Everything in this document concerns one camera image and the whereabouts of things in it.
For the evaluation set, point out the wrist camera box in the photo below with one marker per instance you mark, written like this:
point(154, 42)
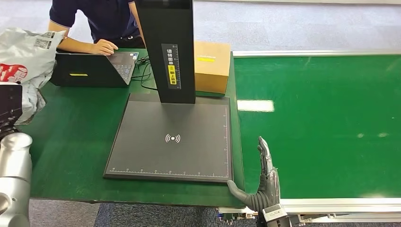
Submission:
point(275, 212)
point(10, 103)

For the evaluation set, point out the black scale scanner column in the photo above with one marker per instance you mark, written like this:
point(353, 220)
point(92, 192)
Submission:
point(164, 31)

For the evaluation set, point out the green conveyor belt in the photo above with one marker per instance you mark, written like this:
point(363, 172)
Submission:
point(319, 125)

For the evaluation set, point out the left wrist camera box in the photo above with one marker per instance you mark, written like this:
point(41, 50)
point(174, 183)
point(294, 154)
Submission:
point(10, 103)

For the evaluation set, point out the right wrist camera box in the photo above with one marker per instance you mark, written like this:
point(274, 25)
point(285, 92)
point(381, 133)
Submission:
point(275, 212)

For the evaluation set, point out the person's left forearm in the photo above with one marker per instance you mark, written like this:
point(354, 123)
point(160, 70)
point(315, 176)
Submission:
point(135, 18)

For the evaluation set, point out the white plastic mailer package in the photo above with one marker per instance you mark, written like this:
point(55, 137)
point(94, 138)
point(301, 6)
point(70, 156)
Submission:
point(28, 53)

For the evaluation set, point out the metal connector bracket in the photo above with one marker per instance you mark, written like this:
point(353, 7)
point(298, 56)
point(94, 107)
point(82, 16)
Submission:
point(236, 215)

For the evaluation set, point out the dark grey scale platform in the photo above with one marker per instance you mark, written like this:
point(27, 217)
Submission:
point(172, 141)

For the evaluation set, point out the brown cardboard box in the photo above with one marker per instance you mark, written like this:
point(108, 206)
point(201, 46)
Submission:
point(213, 72)

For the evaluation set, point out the person's right forearm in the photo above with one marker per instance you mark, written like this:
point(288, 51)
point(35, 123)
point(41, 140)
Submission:
point(75, 45)

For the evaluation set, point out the person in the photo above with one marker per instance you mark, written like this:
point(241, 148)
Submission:
point(103, 18)

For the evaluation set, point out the person's right hand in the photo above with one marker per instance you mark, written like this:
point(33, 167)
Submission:
point(105, 47)

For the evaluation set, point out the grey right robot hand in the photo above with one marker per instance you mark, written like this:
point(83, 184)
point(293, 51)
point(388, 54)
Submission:
point(268, 191)

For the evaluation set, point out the black laptop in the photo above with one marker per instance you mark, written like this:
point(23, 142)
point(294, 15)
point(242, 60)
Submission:
point(84, 70)

